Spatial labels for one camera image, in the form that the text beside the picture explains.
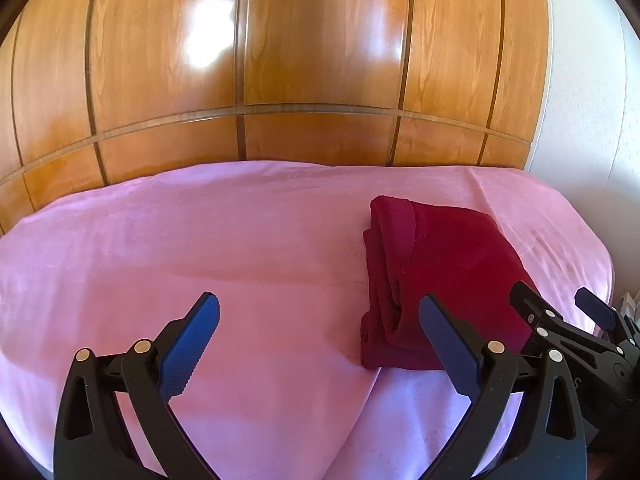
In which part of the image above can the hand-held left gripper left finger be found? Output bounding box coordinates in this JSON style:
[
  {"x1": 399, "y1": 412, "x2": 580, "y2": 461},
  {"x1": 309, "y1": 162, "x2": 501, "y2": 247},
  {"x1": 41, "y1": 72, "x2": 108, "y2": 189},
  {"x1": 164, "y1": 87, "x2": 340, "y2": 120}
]
[{"x1": 54, "y1": 290, "x2": 221, "y2": 480}]

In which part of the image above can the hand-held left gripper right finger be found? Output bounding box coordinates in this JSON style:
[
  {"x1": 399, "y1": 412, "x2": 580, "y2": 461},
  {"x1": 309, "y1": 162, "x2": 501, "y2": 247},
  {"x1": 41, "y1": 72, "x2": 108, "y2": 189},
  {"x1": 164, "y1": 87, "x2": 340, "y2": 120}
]
[{"x1": 418, "y1": 293, "x2": 589, "y2": 480}]

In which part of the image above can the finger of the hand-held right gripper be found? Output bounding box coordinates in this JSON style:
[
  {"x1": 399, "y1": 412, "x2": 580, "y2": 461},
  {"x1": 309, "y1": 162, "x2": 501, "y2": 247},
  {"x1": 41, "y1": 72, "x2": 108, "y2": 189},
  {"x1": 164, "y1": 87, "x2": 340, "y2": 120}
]
[
  {"x1": 509, "y1": 281, "x2": 623, "y2": 367},
  {"x1": 574, "y1": 287, "x2": 640, "y2": 345}
]

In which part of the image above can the dark red knitted cardigan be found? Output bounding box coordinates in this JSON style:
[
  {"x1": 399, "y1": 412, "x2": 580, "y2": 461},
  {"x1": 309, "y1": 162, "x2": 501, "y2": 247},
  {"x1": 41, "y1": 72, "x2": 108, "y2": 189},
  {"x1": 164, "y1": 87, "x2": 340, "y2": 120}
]
[{"x1": 360, "y1": 195, "x2": 544, "y2": 372}]

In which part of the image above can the pink bed sheet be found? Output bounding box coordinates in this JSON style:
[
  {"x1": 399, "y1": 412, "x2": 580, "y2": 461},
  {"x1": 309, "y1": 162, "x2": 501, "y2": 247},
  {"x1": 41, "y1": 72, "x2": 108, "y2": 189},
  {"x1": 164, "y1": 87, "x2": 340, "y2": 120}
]
[{"x1": 0, "y1": 160, "x2": 615, "y2": 480}]

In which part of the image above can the wooden panelled headboard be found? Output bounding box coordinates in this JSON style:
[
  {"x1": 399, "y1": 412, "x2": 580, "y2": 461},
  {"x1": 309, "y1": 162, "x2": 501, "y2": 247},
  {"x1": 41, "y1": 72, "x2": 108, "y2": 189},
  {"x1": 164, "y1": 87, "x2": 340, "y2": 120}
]
[{"x1": 0, "y1": 0, "x2": 552, "y2": 237}]

